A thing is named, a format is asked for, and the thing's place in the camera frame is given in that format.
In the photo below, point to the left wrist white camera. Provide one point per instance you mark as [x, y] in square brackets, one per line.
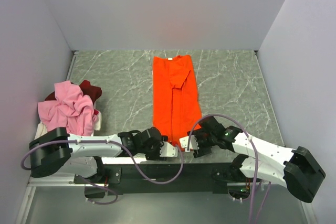
[168, 150]

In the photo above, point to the white laundry basket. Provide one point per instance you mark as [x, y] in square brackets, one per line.
[98, 121]

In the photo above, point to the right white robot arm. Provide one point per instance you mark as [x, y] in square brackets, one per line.
[294, 169]

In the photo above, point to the wrist white camera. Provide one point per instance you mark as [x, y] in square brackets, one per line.
[189, 143]
[168, 150]

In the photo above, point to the orange t-shirt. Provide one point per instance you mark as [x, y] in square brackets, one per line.
[175, 97]

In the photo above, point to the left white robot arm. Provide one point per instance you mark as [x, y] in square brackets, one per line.
[58, 150]

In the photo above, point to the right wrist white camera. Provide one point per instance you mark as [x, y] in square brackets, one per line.
[189, 143]

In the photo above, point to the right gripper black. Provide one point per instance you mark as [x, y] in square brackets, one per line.
[202, 151]

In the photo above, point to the aluminium extrusion rail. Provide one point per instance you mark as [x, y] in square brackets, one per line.
[52, 181]

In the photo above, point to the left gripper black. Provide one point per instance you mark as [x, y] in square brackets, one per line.
[156, 155]

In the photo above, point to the cream t-shirt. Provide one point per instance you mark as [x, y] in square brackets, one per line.
[41, 130]

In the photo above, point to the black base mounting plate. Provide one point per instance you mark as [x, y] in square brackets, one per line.
[121, 179]

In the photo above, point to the pink t-shirt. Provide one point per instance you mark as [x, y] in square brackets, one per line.
[71, 109]

